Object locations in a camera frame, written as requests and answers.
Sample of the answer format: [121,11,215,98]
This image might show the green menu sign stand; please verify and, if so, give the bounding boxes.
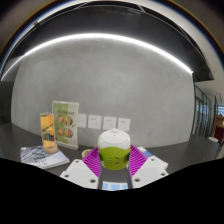
[51,100,80,151]

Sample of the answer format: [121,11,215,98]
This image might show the green and white charger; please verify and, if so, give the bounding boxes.
[97,128,131,171]

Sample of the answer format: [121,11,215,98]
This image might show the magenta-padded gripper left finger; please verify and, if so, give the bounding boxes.
[59,146,103,192]

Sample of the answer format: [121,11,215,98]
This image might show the grey striped magazine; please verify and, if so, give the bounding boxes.
[19,144,71,170]

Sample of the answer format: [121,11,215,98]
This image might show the curved white light strip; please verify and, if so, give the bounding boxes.
[0,32,194,83]

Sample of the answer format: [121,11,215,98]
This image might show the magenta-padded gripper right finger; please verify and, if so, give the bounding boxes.
[128,144,170,189]

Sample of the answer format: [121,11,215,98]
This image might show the white power strip, blue sockets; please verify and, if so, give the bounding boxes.
[100,180,129,192]

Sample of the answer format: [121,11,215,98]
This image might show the dark-framed glass partition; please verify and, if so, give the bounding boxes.
[191,83,218,138]

